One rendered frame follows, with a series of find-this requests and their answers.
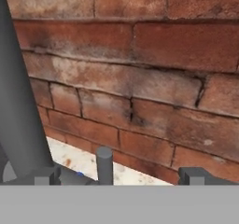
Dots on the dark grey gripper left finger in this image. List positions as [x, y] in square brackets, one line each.
[46, 173]

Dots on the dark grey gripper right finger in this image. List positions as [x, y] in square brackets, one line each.
[193, 173]

